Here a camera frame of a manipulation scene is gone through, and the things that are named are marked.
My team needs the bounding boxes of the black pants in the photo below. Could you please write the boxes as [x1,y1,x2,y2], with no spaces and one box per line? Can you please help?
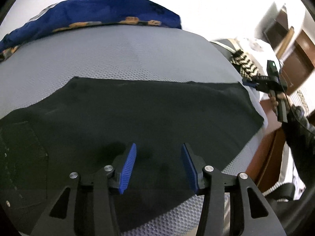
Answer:
[1,77,264,234]

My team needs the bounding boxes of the right forearm dark sleeve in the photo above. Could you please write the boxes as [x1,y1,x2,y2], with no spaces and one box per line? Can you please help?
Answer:
[282,105,314,186]

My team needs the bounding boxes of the right hand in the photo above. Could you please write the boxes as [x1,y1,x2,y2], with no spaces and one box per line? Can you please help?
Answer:
[269,93,292,113]

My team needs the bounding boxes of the black white zigzag cloth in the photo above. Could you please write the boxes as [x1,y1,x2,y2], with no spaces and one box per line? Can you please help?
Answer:
[230,50,260,80]

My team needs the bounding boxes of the brown wooden furniture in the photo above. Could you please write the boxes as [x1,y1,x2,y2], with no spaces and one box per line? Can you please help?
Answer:
[246,2,315,192]

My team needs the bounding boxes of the grey cushion white piping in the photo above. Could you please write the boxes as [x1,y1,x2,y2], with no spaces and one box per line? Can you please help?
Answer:
[210,41,244,62]

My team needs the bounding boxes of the grey mesh mattress pad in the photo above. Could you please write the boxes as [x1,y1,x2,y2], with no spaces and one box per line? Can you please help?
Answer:
[1,26,267,235]

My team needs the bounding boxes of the blue plush blanket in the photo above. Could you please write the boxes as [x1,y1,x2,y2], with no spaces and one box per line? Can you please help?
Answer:
[1,0,182,61]

